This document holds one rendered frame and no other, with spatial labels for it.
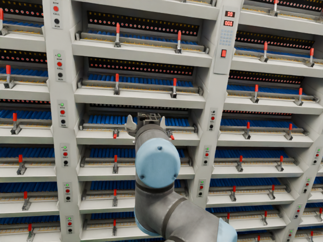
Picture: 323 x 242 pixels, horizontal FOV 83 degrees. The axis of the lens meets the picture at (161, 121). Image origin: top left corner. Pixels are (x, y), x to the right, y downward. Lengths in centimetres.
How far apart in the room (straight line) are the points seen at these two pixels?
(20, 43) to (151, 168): 75
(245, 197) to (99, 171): 89
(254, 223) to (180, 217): 115
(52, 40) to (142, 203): 71
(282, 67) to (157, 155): 89
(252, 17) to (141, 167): 85
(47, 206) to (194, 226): 93
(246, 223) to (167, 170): 116
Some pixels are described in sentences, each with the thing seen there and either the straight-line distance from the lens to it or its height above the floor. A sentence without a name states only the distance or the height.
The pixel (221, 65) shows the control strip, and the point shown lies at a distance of 93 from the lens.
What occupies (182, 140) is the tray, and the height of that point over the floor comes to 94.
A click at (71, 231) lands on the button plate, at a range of 124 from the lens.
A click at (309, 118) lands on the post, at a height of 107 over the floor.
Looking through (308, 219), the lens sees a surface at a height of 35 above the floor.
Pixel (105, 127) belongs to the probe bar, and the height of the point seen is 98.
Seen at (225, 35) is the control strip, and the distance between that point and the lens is 95.
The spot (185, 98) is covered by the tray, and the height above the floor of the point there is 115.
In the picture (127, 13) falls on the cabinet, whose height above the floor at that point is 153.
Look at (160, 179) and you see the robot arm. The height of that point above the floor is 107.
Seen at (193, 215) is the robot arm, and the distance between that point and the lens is 39.
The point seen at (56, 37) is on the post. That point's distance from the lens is 89.
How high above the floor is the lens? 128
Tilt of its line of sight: 16 degrees down
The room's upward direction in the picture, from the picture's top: 5 degrees clockwise
